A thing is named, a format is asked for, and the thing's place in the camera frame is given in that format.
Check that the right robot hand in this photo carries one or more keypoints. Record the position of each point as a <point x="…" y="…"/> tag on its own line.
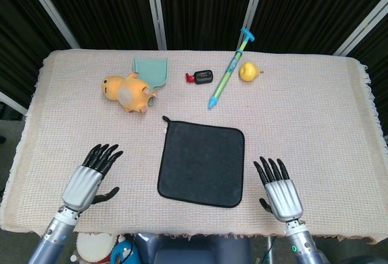
<point x="282" y="197"/>

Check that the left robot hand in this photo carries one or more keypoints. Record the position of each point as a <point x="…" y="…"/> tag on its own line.
<point x="82" y="185"/>

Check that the dark grey cloth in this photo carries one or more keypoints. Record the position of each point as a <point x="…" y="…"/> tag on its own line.
<point x="201" y="164"/>

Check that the white metal pole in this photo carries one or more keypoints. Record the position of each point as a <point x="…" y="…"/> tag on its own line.
<point x="269" y="250"/>

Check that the white round drum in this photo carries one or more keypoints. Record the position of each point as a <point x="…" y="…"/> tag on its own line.
<point x="92" y="247"/>

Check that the beige woven tablecloth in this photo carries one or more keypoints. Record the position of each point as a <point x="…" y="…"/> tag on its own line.
<point x="288" y="124"/>

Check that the blue and white toy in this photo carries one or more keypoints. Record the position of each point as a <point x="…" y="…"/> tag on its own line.
<point x="121" y="250"/>

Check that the blue grey robot torso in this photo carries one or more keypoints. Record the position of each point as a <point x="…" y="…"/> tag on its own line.
<point x="197" y="250"/>

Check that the yellow plush toy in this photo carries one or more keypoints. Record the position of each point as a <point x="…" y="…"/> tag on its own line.
<point x="121" y="89"/>

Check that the yellow pear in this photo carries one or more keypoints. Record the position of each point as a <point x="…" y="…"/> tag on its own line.
<point x="248" y="72"/>

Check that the blue green toy syringe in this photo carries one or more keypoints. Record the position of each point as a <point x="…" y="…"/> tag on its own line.
<point x="225" y="77"/>

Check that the mint green dustpan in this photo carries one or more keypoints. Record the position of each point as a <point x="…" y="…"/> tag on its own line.
<point x="151" y="69"/>

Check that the black device with red cap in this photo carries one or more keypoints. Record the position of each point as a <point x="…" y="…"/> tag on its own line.
<point x="202" y="77"/>

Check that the dark pleated curtain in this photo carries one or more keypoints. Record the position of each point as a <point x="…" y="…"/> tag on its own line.
<point x="206" y="9"/>

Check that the white frame post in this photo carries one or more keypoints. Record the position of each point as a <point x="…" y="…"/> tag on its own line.
<point x="360" y="30"/>
<point x="12" y="102"/>
<point x="48" y="9"/>
<point x="156" y="9"/>
<point x="256" y="9"/>

